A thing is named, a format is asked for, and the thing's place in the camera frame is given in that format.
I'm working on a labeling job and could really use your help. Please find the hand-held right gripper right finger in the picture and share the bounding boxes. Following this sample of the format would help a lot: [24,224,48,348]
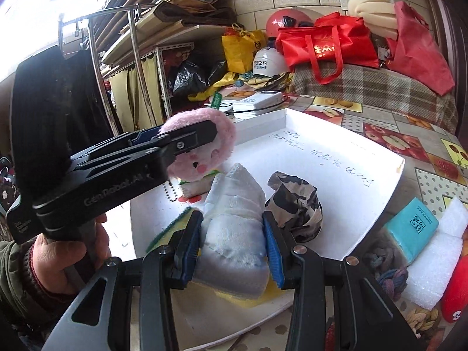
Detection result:
[262,211,421,351]

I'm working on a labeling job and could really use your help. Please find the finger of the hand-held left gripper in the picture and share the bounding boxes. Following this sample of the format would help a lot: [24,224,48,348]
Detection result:
[128,126,172,147]
[157,119,220,159]

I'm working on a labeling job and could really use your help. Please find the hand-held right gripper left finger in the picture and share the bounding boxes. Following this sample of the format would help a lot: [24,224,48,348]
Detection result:
[40,210,204,351]

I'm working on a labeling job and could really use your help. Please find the pink plush toy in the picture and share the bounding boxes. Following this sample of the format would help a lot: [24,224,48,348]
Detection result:
[159,109,238,183]

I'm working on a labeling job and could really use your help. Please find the camouflage cloth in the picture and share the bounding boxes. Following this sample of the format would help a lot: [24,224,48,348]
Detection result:
[265,171,324,244]

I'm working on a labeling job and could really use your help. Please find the white box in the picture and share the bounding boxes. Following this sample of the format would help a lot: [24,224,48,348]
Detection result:
[130,108,406,339]

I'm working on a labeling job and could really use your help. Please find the grey knotted rope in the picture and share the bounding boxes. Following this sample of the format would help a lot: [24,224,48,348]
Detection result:
[376,261,409,297]

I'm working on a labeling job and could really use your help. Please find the teal tissue pack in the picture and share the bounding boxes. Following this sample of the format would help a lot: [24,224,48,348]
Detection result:
[384,197,439,264]

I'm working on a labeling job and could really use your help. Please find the white foam block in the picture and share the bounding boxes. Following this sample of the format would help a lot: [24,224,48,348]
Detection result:
[437,197,468,238]
[404,241,465,309]

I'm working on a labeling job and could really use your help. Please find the red plush toy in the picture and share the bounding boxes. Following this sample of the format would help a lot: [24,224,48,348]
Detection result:
[441,252,468,324]

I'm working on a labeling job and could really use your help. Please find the person's left forearm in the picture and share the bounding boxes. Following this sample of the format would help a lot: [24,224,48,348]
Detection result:
[0,239,55,322]

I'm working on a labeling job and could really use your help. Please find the person's left hand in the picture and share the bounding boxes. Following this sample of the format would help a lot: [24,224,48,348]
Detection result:
[27,214,110,295]

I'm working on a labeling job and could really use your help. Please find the round white device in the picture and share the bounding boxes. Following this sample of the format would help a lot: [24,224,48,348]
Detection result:
[205,100,235,116]

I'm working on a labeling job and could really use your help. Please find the yellow curtain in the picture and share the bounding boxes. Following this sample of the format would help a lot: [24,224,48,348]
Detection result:
[110,56,165,132]

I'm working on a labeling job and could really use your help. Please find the yellow cloth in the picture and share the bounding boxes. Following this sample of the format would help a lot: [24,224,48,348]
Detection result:
[188,71,238,101]

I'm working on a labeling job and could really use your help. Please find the black plastic bag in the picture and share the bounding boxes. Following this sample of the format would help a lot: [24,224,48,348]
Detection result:
[172,60,227,97]

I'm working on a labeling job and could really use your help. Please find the white metal shelf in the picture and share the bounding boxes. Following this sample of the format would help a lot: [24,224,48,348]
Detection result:
[100,25,235,125]

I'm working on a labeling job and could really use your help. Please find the metal clothes rack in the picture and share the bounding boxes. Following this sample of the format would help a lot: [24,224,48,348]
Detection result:
[58,4,141,136]

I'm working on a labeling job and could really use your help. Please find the yellow bag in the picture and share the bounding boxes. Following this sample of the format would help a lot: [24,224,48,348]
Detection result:
[221,24,266,74]

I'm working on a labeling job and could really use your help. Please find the black garment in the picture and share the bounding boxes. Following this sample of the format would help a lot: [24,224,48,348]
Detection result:
[10,46,114,191]

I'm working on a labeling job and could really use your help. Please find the white helmet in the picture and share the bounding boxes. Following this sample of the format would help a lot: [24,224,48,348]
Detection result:
[252,47,291,77]

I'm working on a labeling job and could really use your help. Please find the brown leather bag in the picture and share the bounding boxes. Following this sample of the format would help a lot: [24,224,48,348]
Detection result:
[154,0,238,28]

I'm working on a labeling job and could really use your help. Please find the red helmet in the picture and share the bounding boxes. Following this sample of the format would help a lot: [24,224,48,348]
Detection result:
[265,7,315,39]

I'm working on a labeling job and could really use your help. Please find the red tote bag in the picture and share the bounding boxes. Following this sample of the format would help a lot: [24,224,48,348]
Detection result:
[274,12,379,85]

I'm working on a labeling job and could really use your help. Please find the plaid cover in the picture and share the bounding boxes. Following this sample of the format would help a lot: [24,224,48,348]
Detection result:
[292,60,459,132]

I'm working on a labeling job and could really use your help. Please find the cream foam pieces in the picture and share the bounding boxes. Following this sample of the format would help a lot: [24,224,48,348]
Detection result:
[347,0,401,41]

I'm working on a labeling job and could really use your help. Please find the red cloth bag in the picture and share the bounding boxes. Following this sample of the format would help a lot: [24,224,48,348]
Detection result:
[386,1,456,96]

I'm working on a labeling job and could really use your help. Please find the white power bank with cable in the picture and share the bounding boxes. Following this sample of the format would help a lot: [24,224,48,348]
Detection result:
[230,98,289,113]

